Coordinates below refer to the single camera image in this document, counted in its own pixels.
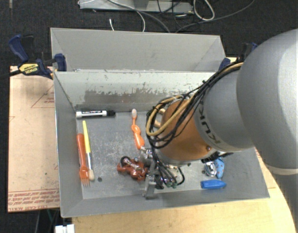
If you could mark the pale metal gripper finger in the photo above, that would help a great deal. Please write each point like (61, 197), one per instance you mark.
(150, 188)
(146, 153)

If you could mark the red-brown toy figure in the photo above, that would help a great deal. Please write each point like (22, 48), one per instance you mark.
(130, 170)

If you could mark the orange toothbrush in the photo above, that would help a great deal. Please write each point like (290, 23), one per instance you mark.
(136, 132)

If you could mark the silver and blue small toy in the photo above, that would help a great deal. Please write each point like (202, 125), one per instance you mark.
(210, 169)

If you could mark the blue flat pointed block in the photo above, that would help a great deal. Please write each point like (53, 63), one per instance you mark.
(212, 184)

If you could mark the grey metal bin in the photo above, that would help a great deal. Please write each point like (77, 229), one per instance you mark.
(129, 96)

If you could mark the light blue spotted toy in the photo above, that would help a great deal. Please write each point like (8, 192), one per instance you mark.
(220, 169)

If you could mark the orange plastic fork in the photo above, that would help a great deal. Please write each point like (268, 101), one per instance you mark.
(81, 152)

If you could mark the black and white marker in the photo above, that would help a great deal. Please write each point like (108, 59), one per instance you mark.
(92, 113)

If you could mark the brown cardboard board red print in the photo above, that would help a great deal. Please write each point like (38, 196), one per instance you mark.
(32, 135)

